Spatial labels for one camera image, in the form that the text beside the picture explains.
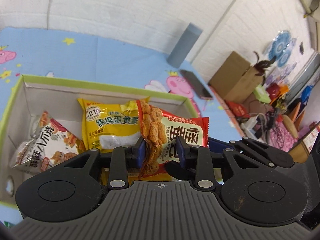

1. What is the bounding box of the yellow egg yolk pie bag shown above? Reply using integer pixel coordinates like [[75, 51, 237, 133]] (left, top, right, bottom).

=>
[[78, 98, 141, 153]]

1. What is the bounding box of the red cracker snack bag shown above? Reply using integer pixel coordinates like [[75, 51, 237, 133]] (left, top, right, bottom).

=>
[[137, 99, 209, 181]]

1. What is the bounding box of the galette waffle snack clear bag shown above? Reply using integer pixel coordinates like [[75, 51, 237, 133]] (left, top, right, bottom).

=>
[[9, 111, 86, 174]]

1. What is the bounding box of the pink patterned cloth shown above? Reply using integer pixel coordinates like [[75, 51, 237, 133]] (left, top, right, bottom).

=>
[[267, 122, 297, 152]]

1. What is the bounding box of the brown cardboard box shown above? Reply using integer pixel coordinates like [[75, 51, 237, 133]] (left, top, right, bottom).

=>
[[208, 51, 263, 103]]

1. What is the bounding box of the dark smartphone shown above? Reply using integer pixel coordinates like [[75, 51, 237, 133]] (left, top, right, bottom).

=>
[[180, 69, 213, 100]]

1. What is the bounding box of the grey cylindrical bottle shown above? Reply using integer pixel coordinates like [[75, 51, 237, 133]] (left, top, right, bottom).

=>
[[167, 23, 203, 68]]

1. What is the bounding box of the green cardboard box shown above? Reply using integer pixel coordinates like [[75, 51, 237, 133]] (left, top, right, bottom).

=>
[[1, 75, 198, 207]]

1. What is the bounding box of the blue paper flower decoration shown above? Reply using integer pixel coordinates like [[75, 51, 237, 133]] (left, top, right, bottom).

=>
[[264, 30, 297, 68]]

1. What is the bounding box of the green wrapped snack packet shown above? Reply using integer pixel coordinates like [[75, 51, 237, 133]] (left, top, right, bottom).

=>
[[3, 221, 15, 228]]

